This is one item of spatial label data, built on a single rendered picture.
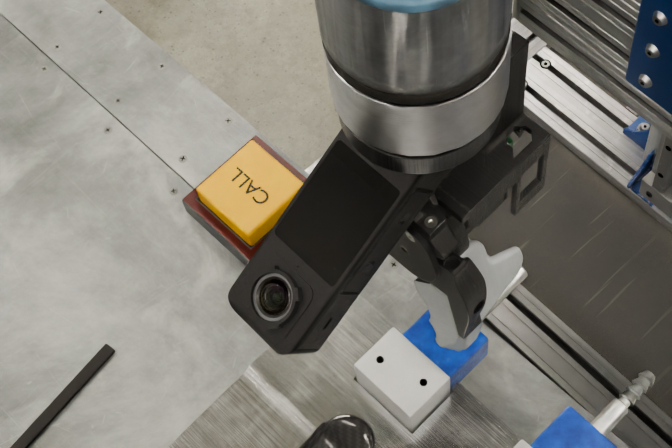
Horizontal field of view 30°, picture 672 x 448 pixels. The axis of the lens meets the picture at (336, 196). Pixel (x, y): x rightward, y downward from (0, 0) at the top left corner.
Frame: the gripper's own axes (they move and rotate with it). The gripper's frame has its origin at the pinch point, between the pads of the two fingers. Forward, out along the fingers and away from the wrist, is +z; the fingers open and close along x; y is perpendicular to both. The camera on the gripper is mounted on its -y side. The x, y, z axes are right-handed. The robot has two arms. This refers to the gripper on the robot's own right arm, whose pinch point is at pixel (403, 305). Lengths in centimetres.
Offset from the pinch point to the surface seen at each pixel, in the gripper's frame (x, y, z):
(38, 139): 38.9, -3.8, 20.9
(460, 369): -2.1, 2.4, 10.9
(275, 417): 4.6, -7.8, 12.2
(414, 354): 0.2, 0.7, 9.2
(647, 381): -11.0, 10.1, 11.6
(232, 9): 90, 48, 101
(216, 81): 82, 36, 101
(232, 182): 22.1, 3.4, 17.2
